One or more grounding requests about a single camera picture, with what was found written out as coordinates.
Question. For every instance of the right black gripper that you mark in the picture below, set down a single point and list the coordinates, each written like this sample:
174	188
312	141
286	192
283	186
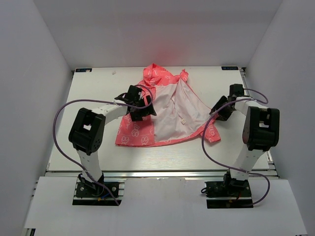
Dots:
223	100

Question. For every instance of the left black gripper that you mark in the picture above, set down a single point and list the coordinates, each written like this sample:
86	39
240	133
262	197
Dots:
146	111

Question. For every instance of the pink hooded kids jacket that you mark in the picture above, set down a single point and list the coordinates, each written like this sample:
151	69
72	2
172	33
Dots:
180	113

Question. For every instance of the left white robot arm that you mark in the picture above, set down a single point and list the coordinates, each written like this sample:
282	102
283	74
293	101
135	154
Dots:
87	130

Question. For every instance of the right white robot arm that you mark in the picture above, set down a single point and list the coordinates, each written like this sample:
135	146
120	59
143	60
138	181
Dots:
234	171

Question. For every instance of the right blue corner label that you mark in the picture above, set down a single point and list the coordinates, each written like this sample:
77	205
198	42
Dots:
229	68

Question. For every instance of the blue corner label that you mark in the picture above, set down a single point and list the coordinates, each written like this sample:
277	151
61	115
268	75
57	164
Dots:
83	70
229	68

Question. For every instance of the left blue corner label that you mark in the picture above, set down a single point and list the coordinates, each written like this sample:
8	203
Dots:
83	70

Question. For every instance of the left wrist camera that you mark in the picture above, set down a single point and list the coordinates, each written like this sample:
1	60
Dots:
131	97

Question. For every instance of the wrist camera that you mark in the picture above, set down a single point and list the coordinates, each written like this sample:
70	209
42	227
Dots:
131	97
236	90

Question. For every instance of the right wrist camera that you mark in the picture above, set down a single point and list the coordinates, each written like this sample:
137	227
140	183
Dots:
236	90

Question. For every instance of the aluminium right side rail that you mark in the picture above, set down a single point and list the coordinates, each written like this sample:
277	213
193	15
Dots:
256	98

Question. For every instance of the aluminium rail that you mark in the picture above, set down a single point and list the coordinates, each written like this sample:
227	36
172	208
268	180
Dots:
256	98
158	174

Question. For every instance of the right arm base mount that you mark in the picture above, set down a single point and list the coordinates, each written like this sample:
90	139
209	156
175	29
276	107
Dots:
228	193

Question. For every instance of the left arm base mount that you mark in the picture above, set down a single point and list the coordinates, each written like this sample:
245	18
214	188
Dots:
91	194

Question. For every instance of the aluminium front rail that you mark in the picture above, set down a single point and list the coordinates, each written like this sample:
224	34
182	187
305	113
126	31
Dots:
158	174

